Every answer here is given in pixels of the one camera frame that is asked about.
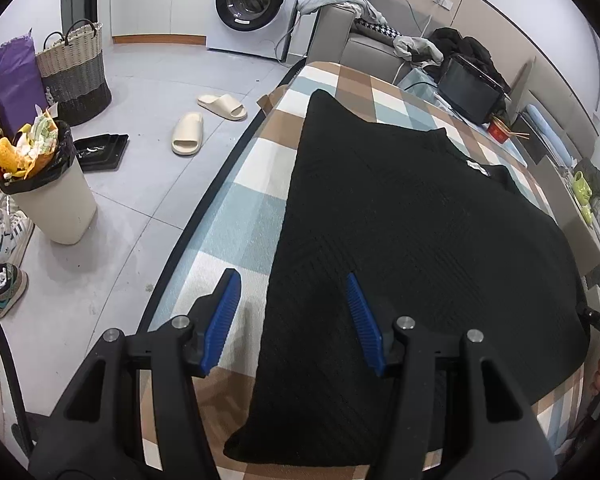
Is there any black clothes pile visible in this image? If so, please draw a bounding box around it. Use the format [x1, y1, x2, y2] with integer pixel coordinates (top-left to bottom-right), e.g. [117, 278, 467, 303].
[425, 27, 510, 93]

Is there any wall power socket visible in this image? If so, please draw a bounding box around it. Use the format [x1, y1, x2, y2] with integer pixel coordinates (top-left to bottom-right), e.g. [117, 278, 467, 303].
[432, 0, 453, 11]

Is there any white washing machine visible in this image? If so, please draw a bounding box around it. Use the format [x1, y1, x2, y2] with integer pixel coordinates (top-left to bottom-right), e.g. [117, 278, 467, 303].
[206, 0, 298, 62]

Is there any black knit sweater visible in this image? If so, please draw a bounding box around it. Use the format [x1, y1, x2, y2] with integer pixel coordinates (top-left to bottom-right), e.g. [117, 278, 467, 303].
[224, 90, 590, 467]

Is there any plaid table cloth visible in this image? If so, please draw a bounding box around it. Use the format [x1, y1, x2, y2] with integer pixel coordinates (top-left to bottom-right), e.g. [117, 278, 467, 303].
[152, 62, 583, 479]

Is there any black cable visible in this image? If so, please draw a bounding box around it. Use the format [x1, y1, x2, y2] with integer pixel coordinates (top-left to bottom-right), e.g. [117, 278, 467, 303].
[0, 286, 36, 458]

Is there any cream trash bin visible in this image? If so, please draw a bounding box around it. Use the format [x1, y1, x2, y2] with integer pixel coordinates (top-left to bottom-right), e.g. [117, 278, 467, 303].
[0, 120, 97, 245]

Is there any light grey garment on sofa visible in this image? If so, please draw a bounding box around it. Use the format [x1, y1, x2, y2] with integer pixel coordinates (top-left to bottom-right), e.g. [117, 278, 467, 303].
[297, 0, 388, 25]

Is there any black plastic tray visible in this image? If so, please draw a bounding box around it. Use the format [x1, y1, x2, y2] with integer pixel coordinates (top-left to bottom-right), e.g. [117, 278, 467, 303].
[74, 133, 129, 172]

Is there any black air fryer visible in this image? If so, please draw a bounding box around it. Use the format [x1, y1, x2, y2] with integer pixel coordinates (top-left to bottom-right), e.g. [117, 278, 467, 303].
[438, 54, 504, 124]

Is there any cream slipper far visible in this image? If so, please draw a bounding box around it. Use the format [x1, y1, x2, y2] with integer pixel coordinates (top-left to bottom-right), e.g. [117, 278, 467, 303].
[197, 93, 248, 122]

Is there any woven laundry basket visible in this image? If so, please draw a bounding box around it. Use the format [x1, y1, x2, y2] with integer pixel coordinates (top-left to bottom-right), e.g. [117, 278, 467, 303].
[35, 18, 112, 126]

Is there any green teapot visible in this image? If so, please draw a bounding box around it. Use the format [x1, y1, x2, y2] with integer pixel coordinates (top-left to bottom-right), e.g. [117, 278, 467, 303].
[572, 171, 593, 206]

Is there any purple paper bag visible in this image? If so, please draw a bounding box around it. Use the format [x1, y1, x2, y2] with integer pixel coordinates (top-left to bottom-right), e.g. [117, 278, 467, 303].
[0, 32, 47, 136]

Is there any white kitchen cabinet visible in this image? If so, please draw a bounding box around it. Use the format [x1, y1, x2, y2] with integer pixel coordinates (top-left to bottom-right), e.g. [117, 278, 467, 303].
[109, 0, 211, 46]

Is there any grey sofa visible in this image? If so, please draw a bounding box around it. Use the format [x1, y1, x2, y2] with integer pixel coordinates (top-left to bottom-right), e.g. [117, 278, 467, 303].
[306, 6, 413, 84]

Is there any sneaker on floor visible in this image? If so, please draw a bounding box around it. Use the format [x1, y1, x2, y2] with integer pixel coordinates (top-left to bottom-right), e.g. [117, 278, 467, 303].
[0, 262, 29, 318]

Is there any red instant noodle cup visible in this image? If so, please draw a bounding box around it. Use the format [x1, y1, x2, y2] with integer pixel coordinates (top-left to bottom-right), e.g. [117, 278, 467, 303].
[486, 117, 510, 144]

